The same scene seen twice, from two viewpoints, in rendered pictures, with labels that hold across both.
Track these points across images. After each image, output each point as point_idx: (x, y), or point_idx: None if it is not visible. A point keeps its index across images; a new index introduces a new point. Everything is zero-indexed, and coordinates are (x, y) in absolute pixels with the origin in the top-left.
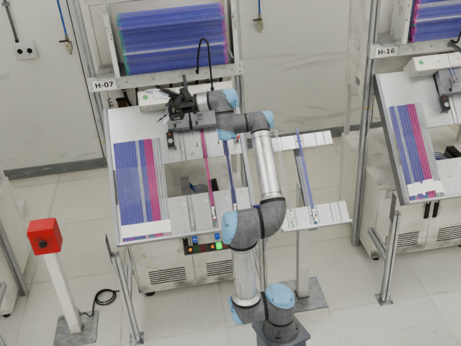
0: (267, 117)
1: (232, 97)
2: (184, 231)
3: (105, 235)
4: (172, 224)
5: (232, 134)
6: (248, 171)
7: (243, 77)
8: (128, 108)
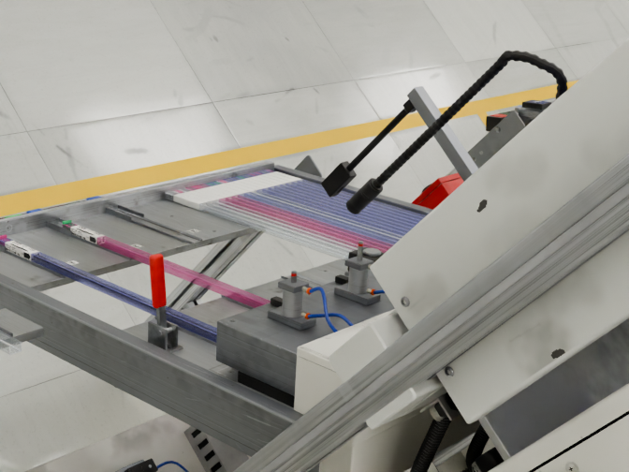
0: None
1: None
2: (139, 207)
3: (315, 166)
4: (182, 207)
5: None
6: (45, 301)
7: (326, 397)
8: None
